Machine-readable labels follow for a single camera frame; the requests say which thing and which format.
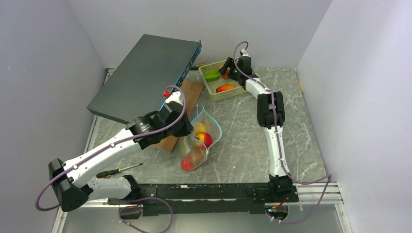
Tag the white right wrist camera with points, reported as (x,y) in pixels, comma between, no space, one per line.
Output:
(244,54)

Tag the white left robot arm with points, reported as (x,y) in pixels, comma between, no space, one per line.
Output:
(75,181)

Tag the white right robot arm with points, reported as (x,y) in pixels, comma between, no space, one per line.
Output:
(270,116)

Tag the black yellow screwdriver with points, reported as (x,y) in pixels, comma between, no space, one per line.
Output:
(108,173)

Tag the pink toy peach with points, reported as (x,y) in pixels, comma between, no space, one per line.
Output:
(226,75)

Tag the red toy strawberry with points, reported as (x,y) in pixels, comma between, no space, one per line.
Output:
(186,164)

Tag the green toy lime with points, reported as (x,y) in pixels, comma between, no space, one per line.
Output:
(211,75)

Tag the dark grey network switch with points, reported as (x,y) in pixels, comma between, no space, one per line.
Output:
(137,85)

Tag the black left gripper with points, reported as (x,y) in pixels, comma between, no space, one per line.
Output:
(188,127)

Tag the red yellow toy apple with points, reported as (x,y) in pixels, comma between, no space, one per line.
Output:
(204,141)

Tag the pale green plastic basket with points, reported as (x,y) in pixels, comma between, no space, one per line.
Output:
(253,85)

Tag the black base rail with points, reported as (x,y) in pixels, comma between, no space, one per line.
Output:
(158,199)

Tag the orange toy carrot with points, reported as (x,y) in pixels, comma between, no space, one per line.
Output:
(224,87)

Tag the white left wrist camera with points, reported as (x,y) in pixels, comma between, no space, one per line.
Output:
(173,97)

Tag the aluminium frame rail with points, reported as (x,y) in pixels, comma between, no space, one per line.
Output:
(314,194)

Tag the green toy cabbage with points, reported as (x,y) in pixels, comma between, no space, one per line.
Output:
(183,146)

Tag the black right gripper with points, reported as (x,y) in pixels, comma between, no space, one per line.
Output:
(229,63)

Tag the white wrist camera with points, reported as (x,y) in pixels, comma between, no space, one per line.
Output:
(173,97)
(244,54)

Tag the brown toy potato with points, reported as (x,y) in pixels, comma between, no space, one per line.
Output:
(196,156)

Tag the clear zip top bag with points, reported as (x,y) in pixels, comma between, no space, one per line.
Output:
(213,128)

